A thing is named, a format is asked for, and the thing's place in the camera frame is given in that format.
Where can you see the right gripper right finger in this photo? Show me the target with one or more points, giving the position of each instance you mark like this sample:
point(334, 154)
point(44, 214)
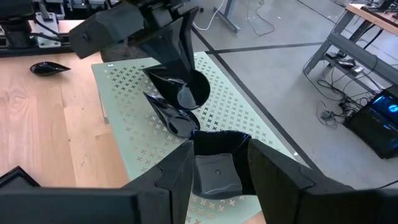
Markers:
point(280, 186)

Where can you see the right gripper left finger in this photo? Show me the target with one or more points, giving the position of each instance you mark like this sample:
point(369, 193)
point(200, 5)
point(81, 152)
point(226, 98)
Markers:
point(168, 186)

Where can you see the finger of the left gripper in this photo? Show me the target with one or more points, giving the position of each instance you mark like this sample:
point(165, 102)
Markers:
point(191, 31)
point(168, 46)

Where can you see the black wavy square plate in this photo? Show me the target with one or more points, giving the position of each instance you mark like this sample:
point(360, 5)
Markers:
point(217, 174)

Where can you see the small black square plate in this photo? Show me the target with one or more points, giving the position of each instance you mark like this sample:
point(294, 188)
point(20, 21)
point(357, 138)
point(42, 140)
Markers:
point(15, 182)

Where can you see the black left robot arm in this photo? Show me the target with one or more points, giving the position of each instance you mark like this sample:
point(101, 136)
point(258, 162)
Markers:
point(15, 31)

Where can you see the grey table foot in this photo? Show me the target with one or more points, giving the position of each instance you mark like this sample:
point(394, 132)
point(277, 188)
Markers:
point(231, 21)

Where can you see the green perforated metal shelf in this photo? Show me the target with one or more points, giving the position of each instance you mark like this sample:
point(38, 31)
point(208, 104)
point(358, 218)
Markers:
point(130, 109)

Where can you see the black computer tower RGB lights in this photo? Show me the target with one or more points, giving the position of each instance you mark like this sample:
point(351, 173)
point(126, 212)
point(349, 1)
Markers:
point(367, 130)

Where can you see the black power strip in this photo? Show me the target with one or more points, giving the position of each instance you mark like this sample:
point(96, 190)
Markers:
point(345, 64)

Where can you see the black aluminium table frame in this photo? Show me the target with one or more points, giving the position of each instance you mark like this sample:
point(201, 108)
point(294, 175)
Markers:
point(31, 51)

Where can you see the grey desk frame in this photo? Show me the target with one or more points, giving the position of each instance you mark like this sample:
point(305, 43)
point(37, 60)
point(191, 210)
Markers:
point(357, 53)

